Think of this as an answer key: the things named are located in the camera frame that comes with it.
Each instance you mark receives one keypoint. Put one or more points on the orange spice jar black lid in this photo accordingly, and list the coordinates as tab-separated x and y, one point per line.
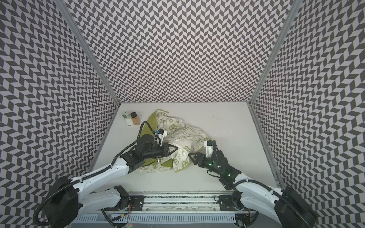
135	118

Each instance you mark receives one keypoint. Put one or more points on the metal base rail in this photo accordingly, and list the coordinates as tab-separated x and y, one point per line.
181	202

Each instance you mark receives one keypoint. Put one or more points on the white spice jar green lid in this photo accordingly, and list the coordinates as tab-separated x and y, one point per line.
127	118

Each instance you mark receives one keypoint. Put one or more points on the green and cream printed jacket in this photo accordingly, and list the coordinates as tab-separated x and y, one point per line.
188	139

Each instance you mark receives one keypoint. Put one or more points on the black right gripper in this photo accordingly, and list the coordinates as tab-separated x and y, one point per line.
201	160

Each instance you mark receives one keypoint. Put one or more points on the aluminium left corner post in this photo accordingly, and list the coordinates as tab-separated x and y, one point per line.
66	15

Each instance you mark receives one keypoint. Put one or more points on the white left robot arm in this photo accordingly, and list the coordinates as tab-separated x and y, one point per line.
69	198

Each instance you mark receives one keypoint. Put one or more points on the aluminium corner post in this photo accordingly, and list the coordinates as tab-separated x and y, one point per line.
66	15
276	48

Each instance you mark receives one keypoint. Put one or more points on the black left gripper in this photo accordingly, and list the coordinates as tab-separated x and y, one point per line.
165	149

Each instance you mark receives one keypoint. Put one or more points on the aluminium right corner post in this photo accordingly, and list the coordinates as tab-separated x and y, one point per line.
276	48

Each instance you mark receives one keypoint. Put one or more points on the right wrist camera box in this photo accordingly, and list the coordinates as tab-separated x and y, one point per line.
210	147

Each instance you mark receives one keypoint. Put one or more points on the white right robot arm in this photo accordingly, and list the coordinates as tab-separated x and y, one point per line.
285	206

